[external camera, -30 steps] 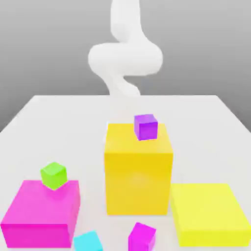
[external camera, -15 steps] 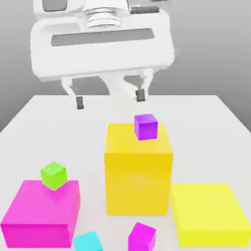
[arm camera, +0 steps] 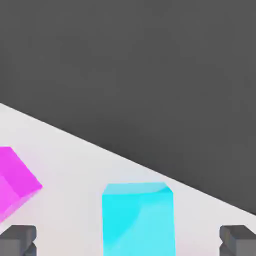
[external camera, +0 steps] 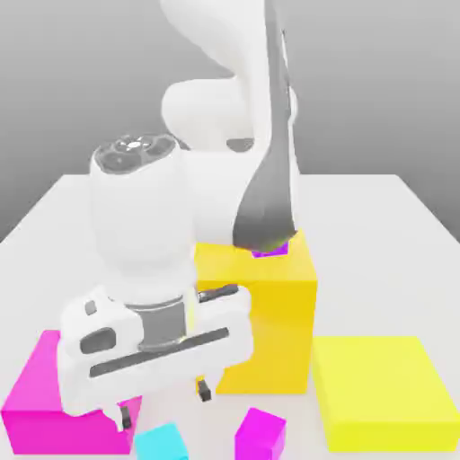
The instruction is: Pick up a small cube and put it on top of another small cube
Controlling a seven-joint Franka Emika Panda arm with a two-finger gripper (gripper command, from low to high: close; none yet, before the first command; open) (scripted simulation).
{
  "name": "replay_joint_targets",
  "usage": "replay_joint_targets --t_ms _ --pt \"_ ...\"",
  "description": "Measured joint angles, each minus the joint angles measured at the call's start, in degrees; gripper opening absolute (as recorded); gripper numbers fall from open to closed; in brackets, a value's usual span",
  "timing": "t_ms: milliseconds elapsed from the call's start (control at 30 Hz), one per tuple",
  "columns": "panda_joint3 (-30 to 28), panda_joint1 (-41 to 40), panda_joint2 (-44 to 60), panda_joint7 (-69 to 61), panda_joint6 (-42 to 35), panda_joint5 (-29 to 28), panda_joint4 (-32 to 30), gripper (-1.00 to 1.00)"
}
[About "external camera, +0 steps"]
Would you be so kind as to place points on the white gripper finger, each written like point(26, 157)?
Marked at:
point(125, 417)
point(204, 391)

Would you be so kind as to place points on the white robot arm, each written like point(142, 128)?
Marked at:
point(143, 222)

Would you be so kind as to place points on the small cyan cube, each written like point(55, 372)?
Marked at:
point(160, 444)

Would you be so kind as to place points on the small purple cube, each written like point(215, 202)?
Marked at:
point(269, 252)

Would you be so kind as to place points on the small magenta cube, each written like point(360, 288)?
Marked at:
point(258, 436)

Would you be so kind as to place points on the large yellow box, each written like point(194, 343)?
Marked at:
point(381, 388)

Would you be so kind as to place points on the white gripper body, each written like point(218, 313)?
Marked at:
point(161, 377)

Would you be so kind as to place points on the large magenta box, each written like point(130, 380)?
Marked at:
point(36, 413)

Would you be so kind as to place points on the large orange box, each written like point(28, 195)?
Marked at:
point(280, 323)

